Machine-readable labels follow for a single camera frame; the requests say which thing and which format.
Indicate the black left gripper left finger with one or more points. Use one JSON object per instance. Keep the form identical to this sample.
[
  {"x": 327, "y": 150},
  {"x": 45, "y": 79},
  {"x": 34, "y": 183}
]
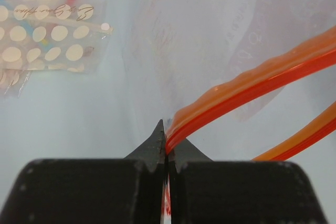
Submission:
[{"x": 109, "y": 190}]

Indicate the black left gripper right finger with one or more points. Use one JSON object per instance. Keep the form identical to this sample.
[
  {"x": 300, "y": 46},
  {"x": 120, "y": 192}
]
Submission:
[{"x": 207, "y": 191}]

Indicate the clear zip bag red zipper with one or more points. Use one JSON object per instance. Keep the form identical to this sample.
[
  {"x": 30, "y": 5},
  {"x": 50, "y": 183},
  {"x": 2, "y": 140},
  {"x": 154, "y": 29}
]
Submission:
[{"x": 179, "y": 49}]

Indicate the polka dot zip bags pile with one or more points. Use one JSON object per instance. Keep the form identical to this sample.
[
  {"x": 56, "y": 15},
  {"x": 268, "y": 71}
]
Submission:
[{"x": 50, "y": 35}]

